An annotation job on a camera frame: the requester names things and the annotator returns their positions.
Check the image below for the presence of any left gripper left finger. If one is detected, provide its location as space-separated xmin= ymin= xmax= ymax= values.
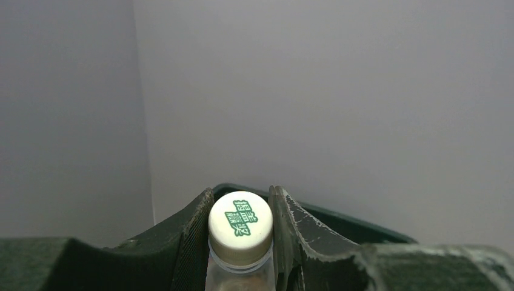
xmin=1 ymin=189 xmax=214 ymax=290

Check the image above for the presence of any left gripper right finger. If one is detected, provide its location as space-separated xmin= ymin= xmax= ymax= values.
xmin=269 ymin=186 xmax=513 ymax=290

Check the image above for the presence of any white blue label bottle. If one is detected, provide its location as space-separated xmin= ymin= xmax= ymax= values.
xmin=205 ymin=190 xmax=276 ymax=290

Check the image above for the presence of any dark green trash bin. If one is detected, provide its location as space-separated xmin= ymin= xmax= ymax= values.
xmin=213 ymin=182 xmax=417 ymax=244

